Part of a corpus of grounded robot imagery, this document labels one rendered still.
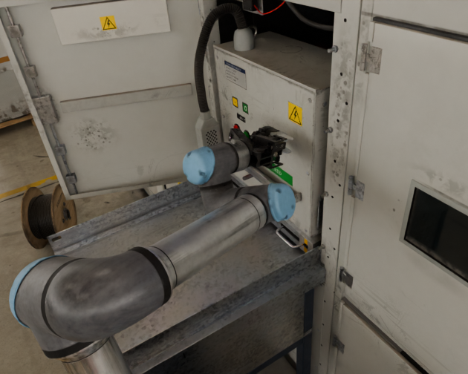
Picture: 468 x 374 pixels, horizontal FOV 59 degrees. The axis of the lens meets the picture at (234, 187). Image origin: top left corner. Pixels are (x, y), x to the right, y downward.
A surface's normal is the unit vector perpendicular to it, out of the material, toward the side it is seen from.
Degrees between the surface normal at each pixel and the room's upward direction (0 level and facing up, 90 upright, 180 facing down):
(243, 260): 0
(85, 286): 23
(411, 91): 90
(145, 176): 90
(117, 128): 90
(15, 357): 0
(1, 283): 0
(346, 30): 90
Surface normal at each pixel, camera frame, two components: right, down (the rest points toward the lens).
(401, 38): -0.85, 0.36
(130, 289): 0.39, -0.24
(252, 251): -0.08, -0.81
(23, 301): -0.66, -0.02
